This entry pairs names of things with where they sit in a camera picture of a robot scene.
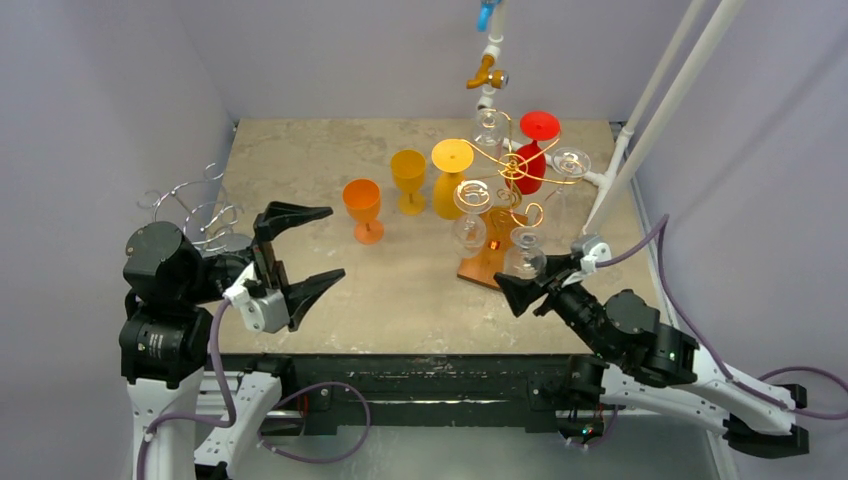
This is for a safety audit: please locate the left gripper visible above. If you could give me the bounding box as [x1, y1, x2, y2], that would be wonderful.
[181, 200, 344, 323]

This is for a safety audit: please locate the clear tall flute glass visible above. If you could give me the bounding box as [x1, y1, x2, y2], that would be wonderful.
[542, 147, 591, 249]

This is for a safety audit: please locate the gold rack with wooden base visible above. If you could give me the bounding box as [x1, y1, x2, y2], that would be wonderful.
[457, 112, 562, 289]

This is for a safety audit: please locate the clear wine glass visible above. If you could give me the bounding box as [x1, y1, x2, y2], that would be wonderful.
[451, 180, 493, 259]

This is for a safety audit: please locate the red plastic wine glass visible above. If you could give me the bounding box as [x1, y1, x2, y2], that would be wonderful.
[504, 110, 561, 196]

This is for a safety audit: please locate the yellow plastic goblet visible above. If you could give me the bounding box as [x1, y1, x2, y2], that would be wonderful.
[390, 149, 427, 216]
[431, 139, 474, 220]

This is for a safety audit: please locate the clear short glass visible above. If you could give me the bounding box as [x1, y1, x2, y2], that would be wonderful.
[471, 108, 508, 151]
[503, 227, 547, 279]

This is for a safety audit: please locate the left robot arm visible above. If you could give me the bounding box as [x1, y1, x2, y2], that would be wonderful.
[118, 201, 344, 479]

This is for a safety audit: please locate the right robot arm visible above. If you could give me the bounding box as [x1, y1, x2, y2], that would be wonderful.
[494, 255, 810, 459]

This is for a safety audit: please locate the chrome wine glass rack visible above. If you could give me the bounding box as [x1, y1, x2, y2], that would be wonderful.
[136, 162, 251, 257]

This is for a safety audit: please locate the orange plastic goblet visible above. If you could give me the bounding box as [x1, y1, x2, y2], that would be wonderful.
[342, 178, 384, 245]

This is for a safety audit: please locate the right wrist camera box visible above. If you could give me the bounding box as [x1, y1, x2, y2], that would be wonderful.
[563, 234, 612, 286]

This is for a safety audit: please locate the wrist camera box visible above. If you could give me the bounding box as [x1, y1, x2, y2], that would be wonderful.
[223, 279, 290, 334]
[563, 234, 612, 286]

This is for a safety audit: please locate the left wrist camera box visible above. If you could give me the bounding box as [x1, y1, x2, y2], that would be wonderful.
[223, 279, 290, 334]

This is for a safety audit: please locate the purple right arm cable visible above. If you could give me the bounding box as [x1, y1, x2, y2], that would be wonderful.
[569, 213, 848, 452]

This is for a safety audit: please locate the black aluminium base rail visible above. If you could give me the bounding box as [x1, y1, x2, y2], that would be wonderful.
[137, 354, 664, 439]

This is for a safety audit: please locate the white pvc pipe frame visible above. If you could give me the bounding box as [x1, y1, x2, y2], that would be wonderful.
[473, 1, 744, 233]

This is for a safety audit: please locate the brass faucet with blue handle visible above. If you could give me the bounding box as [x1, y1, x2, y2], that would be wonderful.
[466, 0, 509, 90]

